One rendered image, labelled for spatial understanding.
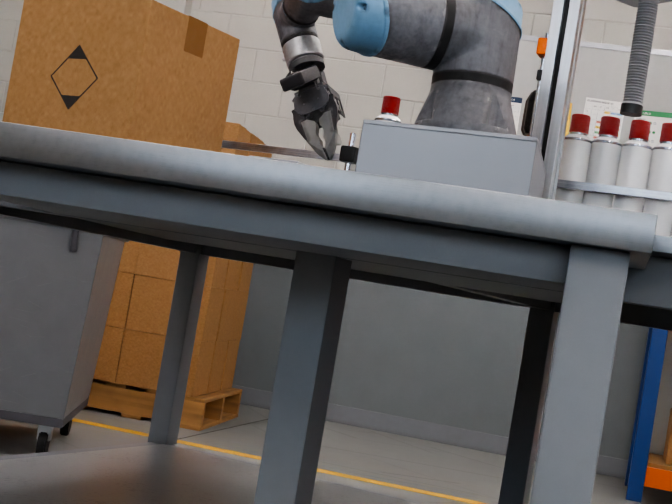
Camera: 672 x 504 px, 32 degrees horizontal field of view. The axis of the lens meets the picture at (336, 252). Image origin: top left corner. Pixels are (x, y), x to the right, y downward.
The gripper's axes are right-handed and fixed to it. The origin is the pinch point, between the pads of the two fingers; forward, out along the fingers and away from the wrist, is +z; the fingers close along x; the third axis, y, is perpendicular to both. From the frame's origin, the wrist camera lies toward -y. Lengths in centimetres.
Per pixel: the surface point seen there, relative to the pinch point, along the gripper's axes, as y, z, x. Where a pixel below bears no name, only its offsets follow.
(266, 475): -50, 63, 5
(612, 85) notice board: 404, -157, -41
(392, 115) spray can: 2.9, -3.3, -13.5
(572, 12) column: -14, -1, -51
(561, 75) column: -12.5, 8.6, -46.3
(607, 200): 4, 26, -45
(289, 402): -51, 55, -1
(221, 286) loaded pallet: 284, -85, 152
